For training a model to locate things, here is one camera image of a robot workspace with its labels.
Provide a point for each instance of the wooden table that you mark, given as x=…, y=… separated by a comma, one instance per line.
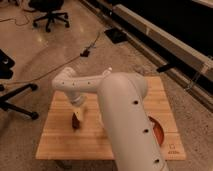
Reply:
x=60, y=142

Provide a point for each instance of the black floor plate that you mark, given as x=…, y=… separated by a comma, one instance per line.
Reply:
x=115, y=35

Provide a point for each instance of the dark red pepper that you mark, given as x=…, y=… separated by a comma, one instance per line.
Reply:
x=75, y=122

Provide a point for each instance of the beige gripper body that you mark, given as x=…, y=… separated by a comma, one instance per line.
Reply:
x=78, y=111

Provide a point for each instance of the long grey rail beam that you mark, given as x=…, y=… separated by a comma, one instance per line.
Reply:
x=191, y=69

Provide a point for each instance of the black office chair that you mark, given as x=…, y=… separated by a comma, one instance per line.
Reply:
x=52, y=10

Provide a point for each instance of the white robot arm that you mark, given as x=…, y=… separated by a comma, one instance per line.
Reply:
x=120, y=97

